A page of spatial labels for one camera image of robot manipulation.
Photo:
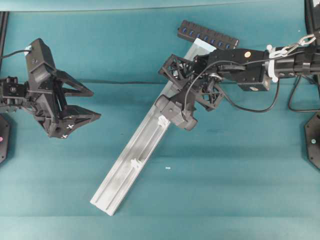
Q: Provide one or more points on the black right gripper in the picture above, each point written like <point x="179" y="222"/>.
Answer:
<point x="186" y="74"/>

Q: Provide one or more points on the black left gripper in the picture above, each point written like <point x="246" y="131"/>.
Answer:
<point x="47" y="89"/>

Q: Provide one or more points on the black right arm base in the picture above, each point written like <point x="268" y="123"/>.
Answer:
<point x="312" y="139"/>

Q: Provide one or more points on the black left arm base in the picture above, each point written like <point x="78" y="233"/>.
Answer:
<point x="4" y="138"/>

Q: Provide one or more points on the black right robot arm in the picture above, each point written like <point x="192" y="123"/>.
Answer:
<point x="255" y="70"/>

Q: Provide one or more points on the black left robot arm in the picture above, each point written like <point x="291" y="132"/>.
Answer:
<point x="13" y="96"/>

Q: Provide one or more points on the black multiport USB hub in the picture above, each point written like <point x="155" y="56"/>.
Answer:
<point x="191" y="31"/>

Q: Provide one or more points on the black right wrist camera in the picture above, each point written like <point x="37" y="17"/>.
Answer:
<point x="173" y="111"/>

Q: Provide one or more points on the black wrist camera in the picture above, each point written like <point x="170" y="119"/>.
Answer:
<point x="173" y="111"/>
<point x="40" y="54"/>

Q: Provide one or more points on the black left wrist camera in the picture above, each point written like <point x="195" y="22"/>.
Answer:
<point x="40" y="54"/>

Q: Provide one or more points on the long aluminium rail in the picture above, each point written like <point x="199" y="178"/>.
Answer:
<point x="130" y="162"/>

